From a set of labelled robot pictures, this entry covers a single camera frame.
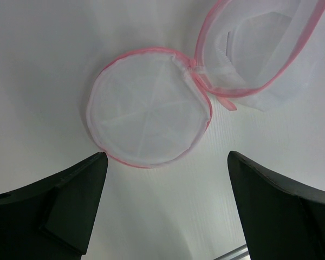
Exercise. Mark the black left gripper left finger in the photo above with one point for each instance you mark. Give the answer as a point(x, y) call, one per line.
point(53, 218)

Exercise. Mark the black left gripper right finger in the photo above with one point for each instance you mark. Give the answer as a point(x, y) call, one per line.
point(281, 218)

